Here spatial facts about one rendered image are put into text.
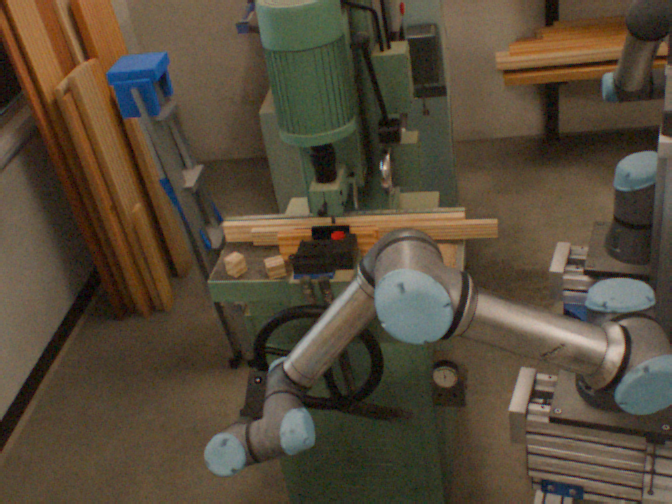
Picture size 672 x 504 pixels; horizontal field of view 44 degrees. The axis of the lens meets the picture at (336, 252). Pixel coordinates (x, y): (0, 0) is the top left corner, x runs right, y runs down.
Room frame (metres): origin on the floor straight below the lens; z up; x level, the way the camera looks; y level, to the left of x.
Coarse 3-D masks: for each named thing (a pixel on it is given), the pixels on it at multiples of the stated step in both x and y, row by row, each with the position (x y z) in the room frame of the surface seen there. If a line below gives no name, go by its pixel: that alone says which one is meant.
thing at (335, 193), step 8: (336, 168) 1.81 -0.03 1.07; (344, 168) 1.80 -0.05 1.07; (344, 176) 1.79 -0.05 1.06; (312, 184) 1.75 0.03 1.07; (320, 184) 1.74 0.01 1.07; (328, 184) 1.73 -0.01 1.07; (336, 184) 1.73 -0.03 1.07; (344, 184) 1.77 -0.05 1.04; (312, 192) 1.72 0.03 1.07; (320, 192) 1.71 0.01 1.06; (328, 192) 1.71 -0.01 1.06; (336, 192) 1.70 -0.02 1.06; (344, 192) 1.76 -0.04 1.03; (312, 200) 1.72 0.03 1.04; (320, 200) 1.71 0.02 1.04; (328, 200) 1.71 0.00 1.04; (336, 200) 1.70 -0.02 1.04; (344, 200) 1.75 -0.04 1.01; (312, 208) 1.72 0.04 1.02; (328, 208) 1.71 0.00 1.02; (336, 208) 1.71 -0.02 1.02
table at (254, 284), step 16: (448, 240) 1.68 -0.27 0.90; (464, 240) 1.67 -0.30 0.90; (224, 256) 1.77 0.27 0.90; (256, 256) 1.75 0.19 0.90; (272, 256) 1.74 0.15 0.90; (464, 256) 1.61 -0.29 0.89; (224, 272) 1.70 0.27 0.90; (256, 272) 1.68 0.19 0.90; (288, 272) 1.65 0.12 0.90; (224, 288) 1.66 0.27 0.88; (240, 288) 1.65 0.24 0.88; (256, 288) 1.64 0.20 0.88; (272, 288) 1.63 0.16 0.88; (288, 288) 1.62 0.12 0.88; (304, 320) 1.52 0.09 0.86
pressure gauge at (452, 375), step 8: (440, 360) 1.50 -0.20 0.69; (448, 360) 1.50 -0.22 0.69; (440, 368) 1.47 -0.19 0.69; (448, 368) 1.47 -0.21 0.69; (456, 368) 1.48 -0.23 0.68; (432, 376) 1.48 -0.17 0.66; (440, 376) 1.48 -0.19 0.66; (448, 376) 1.47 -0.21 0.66; (456, 376) 1.47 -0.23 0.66; (440, 384) 1.48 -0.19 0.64; (448, 384) 1.47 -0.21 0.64
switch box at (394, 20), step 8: (376, 0) 1.99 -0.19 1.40; (384, 0) 1.99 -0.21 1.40; (392, 0) 1.98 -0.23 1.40; (400, 0) 2.05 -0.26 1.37; (376, 8) 1.99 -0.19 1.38; (392, 8) 1.98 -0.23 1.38; (392, 16) 1.98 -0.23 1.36; (400, 16) 2.02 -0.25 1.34; (392, 24) 1.98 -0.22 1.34; (400, 24) 2.00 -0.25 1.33; (376, 32) 1.99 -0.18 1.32
